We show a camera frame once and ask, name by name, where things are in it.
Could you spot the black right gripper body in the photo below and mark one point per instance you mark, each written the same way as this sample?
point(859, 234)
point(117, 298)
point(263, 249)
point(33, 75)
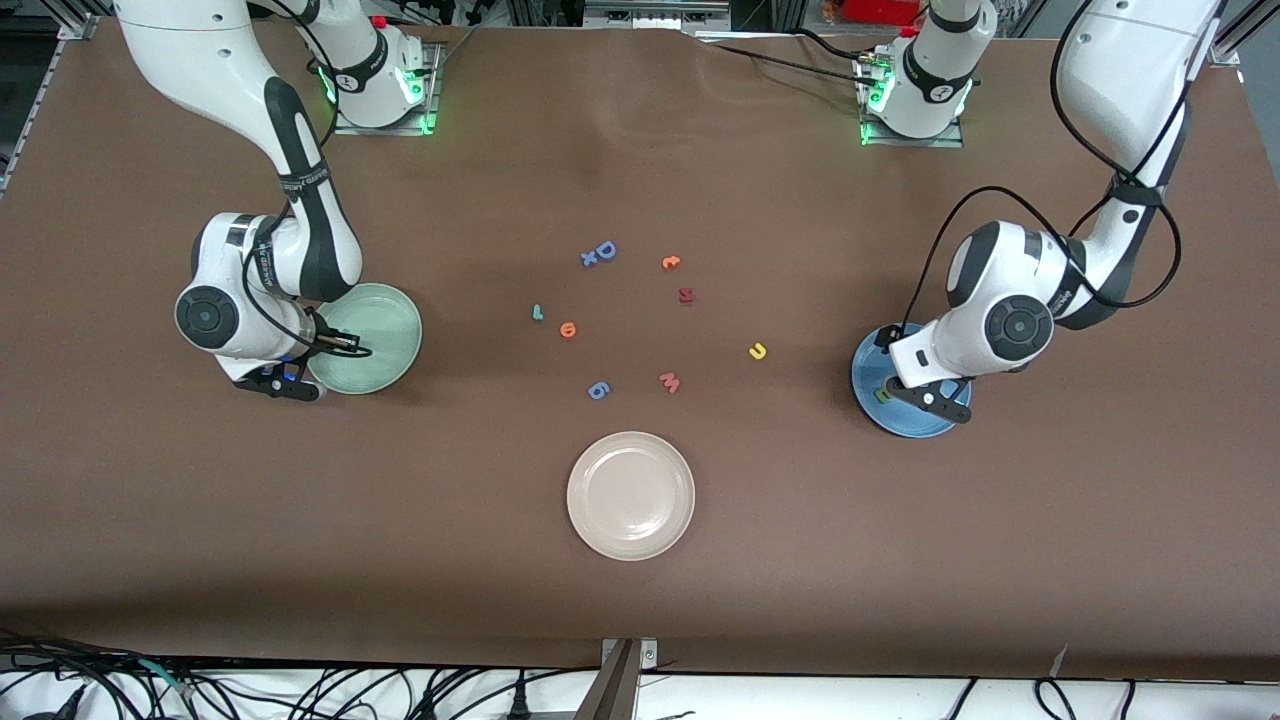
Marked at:
point(322, 337)

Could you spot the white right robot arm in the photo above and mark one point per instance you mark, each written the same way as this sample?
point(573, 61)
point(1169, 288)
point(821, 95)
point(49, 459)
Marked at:
point(200, 60)

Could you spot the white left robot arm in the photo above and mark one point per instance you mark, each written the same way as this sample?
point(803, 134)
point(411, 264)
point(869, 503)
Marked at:
point(1010, 325)

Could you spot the light green plate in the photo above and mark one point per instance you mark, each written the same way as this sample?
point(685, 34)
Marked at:
point(395, 315)

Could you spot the blue plate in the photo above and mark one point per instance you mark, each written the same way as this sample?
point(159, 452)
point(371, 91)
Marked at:
point(915, 426)

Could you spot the pink foam letter w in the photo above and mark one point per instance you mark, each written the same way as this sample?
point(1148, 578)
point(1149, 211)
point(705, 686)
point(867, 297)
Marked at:
point(670, 383)

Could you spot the blue foam number six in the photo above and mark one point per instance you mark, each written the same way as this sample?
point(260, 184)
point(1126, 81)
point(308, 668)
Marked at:
point(598, 390)

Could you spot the blue foam letter D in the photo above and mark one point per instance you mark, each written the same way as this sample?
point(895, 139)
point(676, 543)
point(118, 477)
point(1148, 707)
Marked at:
point(606, 251)

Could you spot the beige plate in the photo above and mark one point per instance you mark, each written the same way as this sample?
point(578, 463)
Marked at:
point(630, 496)

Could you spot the red box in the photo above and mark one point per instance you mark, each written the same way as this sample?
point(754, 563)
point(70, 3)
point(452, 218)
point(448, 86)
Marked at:
point(885, 10)

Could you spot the white paper tag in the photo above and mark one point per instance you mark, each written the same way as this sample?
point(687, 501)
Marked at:
point(1059, 660)

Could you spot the black power plug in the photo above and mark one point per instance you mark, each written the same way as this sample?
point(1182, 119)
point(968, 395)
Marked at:
point(519, 700)

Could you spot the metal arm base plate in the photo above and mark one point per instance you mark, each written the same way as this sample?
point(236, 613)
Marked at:
point(436, 100)
point(915, 143)

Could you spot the aluminium frame profile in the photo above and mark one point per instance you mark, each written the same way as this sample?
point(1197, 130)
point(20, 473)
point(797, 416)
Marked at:
point(1236, 45)
point(78, 25)

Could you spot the grey metal frame bar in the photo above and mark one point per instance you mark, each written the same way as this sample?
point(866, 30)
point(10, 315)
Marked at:
point(655, 12)

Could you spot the metal table edge bracket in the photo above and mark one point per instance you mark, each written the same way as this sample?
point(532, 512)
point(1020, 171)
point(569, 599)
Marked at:
point(625, 680)

